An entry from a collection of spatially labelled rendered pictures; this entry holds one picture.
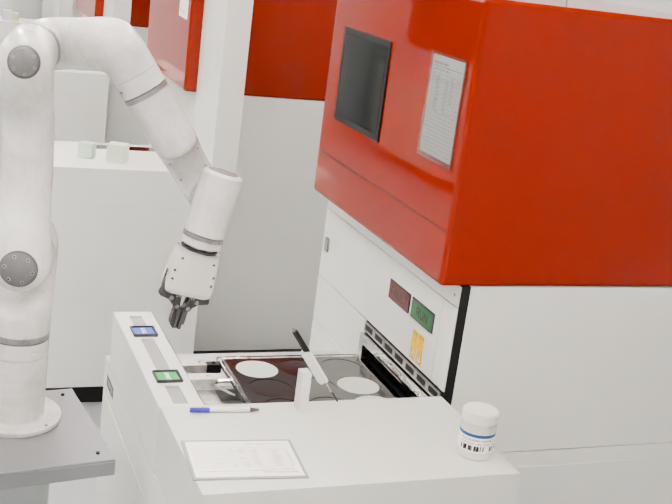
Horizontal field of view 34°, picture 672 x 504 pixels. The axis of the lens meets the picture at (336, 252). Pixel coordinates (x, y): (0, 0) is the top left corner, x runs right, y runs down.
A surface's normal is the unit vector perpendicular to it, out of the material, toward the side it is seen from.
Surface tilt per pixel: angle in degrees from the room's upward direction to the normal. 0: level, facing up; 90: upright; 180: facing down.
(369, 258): 90
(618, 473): 90
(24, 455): 3
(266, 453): 0
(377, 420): 0
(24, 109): 126
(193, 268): 91
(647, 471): 90
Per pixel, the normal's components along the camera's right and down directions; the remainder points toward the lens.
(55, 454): 0.15, -0.94
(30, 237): 0.36, -0.15
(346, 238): -0.93, -0.02
